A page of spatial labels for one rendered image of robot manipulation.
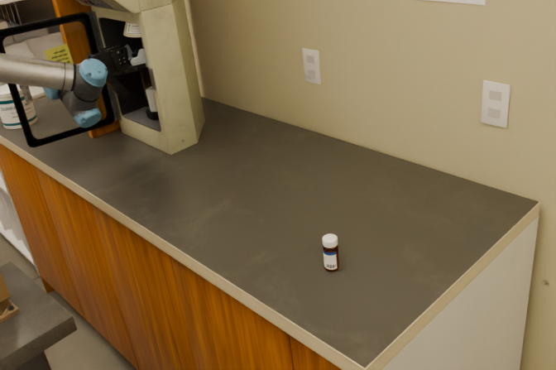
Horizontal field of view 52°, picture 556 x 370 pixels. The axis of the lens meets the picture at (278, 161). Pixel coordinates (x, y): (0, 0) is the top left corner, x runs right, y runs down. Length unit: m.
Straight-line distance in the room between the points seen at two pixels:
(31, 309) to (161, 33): 0.88
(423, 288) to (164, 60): 1.05
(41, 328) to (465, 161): 1.13
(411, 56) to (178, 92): 0.74
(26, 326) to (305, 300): 0.59
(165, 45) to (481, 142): 0.97
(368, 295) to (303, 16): 0.97
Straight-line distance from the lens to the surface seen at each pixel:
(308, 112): 1.97
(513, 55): 1.48
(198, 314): 1.60
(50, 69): 1.64
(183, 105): 1.89
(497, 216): 1.48
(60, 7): 2.06
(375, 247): 1.35
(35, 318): 1.36
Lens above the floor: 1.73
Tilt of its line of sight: 27 degrees down
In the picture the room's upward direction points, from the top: 6 degrees counter-clockwise
